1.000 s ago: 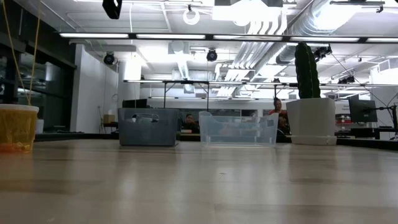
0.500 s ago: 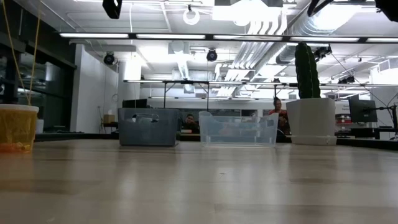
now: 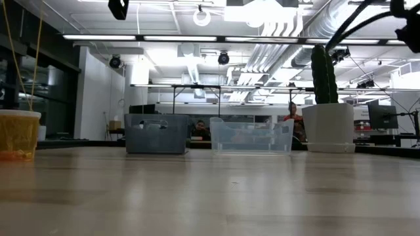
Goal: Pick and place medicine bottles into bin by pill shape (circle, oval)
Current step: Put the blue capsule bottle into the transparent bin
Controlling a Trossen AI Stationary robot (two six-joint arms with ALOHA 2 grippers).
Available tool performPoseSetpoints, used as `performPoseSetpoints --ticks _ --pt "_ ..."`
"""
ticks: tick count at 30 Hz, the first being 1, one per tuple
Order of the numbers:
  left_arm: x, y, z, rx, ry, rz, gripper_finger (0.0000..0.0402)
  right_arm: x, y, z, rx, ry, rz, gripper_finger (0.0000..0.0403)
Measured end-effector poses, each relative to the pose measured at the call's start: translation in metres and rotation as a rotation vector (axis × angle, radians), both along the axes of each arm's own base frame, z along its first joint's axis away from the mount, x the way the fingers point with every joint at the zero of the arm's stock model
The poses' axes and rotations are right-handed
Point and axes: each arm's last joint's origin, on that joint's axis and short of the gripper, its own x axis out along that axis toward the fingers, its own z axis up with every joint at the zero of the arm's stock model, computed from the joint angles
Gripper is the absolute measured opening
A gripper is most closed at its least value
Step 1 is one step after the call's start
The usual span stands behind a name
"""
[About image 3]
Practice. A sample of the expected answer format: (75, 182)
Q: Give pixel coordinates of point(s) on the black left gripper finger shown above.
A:
(118, 8)

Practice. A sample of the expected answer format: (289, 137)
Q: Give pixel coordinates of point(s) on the orange pill bottle white cap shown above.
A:
(18, 134)

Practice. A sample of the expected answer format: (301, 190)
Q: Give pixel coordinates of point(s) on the grey plastic bin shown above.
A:
(154, 141)

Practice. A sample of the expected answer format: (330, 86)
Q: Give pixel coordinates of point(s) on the clear plastic bin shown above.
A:
(249, 141)

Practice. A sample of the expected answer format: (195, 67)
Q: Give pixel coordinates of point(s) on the long ceiling light bar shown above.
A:
(98, 37)

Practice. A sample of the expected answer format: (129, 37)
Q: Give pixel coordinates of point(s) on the black round ceiling spotlight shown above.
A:
(115, 62)
(223, 58)

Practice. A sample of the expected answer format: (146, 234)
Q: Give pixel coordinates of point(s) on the black computer monitor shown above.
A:
(382, 116)

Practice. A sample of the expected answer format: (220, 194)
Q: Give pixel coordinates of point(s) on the green cactus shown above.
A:
(323, 75)

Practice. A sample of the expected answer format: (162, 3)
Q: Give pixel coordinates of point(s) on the brown cardboard box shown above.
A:
(115, 125)

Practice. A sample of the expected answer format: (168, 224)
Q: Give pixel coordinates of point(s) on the white plant pot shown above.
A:
(328, 128)

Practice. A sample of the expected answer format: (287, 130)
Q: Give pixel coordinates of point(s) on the white cup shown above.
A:
(42, 133)

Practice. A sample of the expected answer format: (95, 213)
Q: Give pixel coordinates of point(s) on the silver ventilation duct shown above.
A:
(311, 32)

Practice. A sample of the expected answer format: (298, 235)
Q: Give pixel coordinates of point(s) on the background black metal frame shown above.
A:
(197, 86)

